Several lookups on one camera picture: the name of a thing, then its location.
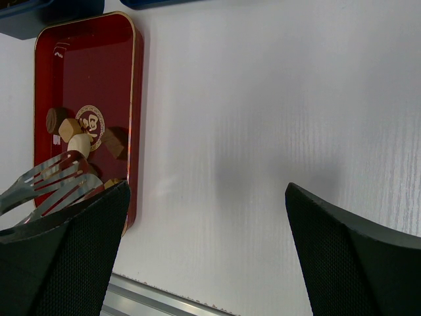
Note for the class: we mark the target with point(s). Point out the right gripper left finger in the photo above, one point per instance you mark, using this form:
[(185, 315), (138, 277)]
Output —
[(61, 264)]

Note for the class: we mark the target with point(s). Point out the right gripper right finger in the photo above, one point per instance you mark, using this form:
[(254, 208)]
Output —
[(350, 265)]

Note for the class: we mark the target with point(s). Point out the white oval chocolate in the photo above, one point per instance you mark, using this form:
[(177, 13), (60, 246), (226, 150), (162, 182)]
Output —
[(80, 143)]

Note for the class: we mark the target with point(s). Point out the red lacquer tray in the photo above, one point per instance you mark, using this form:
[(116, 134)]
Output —
[(94, 69)]

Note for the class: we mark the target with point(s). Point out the dark blue box lid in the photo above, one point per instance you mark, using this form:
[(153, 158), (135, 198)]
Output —
[(149, 4)]

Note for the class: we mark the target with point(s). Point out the brown rectangular chocolate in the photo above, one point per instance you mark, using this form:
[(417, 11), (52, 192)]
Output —
[(115, 139)]

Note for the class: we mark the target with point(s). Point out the tan square chocolate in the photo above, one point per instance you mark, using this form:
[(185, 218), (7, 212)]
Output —
[(69, 128)]

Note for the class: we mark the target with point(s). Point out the dark brown oval chocolate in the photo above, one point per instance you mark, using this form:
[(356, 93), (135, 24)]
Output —
[(54, 119)]

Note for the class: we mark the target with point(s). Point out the aluminium front rail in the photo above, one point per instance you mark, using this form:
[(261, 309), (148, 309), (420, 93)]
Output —
[(125, 296)]

